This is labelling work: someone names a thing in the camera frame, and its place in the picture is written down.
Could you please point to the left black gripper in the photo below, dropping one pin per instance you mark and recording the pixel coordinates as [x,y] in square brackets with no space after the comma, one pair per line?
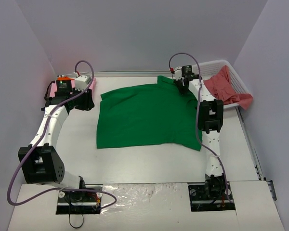
[85,100]

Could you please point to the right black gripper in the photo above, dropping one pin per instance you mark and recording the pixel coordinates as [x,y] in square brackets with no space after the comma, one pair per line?
[181,85]

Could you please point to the green t shirt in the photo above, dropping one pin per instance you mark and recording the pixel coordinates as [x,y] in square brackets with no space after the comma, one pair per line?
[148,114]

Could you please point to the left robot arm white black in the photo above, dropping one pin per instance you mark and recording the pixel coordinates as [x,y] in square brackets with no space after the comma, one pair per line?
[41,164]

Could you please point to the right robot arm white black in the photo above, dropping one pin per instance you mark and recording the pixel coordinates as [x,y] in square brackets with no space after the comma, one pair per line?
[209,121]

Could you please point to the white plastic basket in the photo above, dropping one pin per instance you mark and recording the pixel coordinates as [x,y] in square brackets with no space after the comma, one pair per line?
[211,68]

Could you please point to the folded pink t shirt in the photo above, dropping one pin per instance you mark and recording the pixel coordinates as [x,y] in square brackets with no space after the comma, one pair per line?
[53,87]

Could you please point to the folded orange t shirt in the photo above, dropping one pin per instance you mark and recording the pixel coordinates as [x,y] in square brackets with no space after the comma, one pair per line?
[63,78]

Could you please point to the red t shirt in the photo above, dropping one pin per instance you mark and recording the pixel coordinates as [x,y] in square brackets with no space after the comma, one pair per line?
[220,87]

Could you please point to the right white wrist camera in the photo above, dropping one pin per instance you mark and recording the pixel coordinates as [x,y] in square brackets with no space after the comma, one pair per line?
[176,73]

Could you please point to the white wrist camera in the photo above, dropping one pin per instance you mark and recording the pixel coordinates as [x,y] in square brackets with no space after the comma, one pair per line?
[176,73]
[82,82]

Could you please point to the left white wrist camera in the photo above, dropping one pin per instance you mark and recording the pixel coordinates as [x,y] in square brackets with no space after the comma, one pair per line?
[82,82]

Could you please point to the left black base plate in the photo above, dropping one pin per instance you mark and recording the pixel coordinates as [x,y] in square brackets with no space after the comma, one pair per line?
[79,203]

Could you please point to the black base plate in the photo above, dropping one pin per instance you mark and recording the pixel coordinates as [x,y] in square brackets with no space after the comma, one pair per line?
[79,203]
[200,201]

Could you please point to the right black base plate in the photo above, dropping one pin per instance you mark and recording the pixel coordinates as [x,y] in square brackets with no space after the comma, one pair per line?
[200,201]

